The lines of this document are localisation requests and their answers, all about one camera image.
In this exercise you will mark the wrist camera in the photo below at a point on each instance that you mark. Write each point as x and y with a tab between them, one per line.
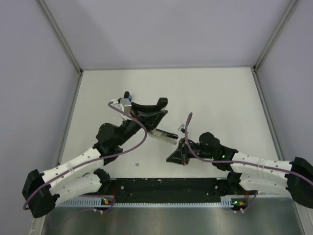
122	105
182	130

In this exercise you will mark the right aluminium corner post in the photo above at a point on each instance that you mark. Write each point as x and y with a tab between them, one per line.
276	33

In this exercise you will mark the left aluminium corner post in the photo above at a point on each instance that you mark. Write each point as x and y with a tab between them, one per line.
58	34

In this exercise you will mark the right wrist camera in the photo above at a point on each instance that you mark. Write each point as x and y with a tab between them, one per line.
182	130

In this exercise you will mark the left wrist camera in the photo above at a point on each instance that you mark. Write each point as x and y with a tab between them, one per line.
122	105

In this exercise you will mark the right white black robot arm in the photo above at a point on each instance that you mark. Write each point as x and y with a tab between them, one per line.
292	179

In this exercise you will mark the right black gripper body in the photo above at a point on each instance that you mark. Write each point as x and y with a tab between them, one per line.
185	151

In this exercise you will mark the grey slotted cable duct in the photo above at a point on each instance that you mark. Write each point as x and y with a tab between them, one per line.
98	202

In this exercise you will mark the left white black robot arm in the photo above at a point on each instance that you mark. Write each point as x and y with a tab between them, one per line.
84	174

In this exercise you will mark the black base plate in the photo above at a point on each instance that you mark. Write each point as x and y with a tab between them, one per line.
169	190

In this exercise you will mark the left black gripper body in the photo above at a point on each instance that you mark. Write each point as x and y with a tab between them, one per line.
135	111

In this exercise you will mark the aluminium corner post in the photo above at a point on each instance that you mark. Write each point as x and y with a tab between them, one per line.
276	33
58	34

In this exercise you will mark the grey black stapler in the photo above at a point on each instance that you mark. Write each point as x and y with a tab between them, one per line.
164	136

